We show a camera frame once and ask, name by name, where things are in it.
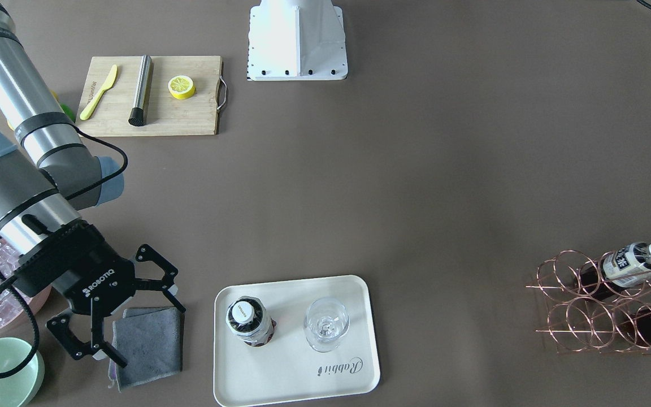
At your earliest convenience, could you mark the white rectangular tray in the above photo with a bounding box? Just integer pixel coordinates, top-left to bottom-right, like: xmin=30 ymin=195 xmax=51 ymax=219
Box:
xmin=214 ymin=275 xmax=381 ymax=406

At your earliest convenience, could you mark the bamboo cutting board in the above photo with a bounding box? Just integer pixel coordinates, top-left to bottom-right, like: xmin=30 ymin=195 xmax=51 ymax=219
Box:
xmin=77 ymin=55 xmax=224 ymax=137

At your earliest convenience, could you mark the half lemon slice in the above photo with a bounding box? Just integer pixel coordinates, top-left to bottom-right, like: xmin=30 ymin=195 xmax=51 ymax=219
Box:
xmin=167 ymin=75 xmax=196 ymax=100

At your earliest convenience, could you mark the grey folded cloth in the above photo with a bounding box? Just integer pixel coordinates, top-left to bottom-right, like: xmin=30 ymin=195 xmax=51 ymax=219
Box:
xmin=108 ymin=306 xmax=184 ymax=392

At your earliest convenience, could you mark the copper wire bottle basket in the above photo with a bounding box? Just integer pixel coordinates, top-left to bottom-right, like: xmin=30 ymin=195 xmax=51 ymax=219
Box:
xmin=527 ymin=250 xmax=651 ymax=355

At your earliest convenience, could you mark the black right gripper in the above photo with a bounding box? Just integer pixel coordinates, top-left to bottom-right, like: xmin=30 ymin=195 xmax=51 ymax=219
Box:
xmin=15 ymin=222 xmax=187 ymax=368

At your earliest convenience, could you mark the green lime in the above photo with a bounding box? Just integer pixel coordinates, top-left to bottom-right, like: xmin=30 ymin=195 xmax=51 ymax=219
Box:
xmin=59 ymin=103 xmax=77 ymax=123

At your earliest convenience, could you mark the clear wine glass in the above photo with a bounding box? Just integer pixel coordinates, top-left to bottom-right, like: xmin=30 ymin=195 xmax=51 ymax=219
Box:
xmin=302 ymin=297 xmax=350 ymax=353

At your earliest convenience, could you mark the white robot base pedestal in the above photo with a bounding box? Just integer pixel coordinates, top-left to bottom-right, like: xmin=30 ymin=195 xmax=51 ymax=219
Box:
xmin=246 ymin=1 xmax=349 ymax=81

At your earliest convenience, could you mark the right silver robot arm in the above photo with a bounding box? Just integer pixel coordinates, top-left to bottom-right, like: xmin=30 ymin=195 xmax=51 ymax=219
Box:
xmin=0 ymin=3 xmax=185 ymax=367

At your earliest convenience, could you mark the green bowl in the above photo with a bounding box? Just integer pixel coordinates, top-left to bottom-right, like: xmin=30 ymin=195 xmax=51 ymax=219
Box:
xmin=0 ymin=337 xmax=46 ymax=407

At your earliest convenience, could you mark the steel muddler black tip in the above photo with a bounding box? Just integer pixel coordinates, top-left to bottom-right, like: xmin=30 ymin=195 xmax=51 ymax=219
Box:
xmin=128 ymin=55 xmax=153 ymax=127

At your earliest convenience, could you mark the yellow plastic knife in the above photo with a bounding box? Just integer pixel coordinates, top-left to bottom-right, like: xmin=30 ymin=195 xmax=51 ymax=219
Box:
xmin=79 ymin=64 xmax=119 ymax=121

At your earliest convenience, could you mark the tea bottle white cap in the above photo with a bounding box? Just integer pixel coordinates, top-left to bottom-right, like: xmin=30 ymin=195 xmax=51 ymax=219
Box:
xmin=225 ymin=296 xmax=276 ymax=347

